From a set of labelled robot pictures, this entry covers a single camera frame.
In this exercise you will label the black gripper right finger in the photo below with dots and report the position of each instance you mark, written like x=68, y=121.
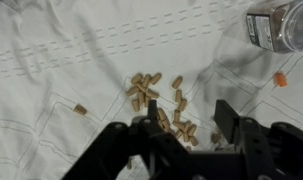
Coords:
x=227, y=120

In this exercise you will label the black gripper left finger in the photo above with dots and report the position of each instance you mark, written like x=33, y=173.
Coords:
x=152, y=110

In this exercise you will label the orange peg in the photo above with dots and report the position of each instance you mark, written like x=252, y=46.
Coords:
x=280, y=79

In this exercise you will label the white quilted duvet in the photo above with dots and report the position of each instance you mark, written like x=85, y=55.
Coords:
x=55, y=54

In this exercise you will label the tan wooden peg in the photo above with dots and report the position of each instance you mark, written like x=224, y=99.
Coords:
x=80, y=109

